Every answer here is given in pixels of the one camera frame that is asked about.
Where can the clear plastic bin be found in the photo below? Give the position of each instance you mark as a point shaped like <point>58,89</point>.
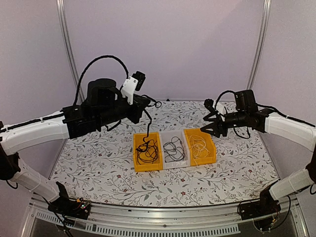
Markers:
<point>175,151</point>

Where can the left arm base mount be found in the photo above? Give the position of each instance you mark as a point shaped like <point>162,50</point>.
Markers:
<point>77,208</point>

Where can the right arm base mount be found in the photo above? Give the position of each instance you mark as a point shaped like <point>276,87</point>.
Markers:
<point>266,205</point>

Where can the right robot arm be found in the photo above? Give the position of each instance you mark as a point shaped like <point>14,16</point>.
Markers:
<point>234,109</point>

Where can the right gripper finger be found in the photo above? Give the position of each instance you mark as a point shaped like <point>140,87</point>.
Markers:
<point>211,129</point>
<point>211,117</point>

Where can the right aluminium frame post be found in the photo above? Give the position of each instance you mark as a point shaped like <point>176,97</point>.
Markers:
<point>260,43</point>

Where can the yellow bin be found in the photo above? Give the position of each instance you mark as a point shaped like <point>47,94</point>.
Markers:
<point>147,153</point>
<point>201,147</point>

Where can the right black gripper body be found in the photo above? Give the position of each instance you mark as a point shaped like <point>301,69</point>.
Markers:
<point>220,125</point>

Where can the right yellow bin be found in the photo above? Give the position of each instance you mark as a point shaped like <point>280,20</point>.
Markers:
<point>201,147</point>

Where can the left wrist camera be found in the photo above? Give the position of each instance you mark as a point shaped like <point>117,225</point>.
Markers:
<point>132,83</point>

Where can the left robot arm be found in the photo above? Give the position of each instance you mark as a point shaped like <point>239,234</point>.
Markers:
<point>105,106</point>

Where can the aluminium frame post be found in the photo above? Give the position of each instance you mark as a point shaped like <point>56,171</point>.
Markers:
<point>260,43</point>
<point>66,39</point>

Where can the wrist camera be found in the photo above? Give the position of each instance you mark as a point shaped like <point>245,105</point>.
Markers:
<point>211,105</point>
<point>132,83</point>

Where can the floral table mat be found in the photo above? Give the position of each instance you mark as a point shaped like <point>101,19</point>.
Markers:
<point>99,166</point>

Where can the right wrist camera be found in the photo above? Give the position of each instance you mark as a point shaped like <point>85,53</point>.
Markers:
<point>211,105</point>

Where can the front aluminium rail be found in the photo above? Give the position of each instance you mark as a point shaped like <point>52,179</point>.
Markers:
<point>107,220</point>

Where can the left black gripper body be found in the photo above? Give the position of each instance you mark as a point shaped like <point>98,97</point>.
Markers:
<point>138,105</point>

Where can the left yellow bin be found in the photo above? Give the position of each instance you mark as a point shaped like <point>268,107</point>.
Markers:
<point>147,153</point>

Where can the left aluminium frame post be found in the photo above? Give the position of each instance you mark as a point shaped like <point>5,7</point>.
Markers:
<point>66,39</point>

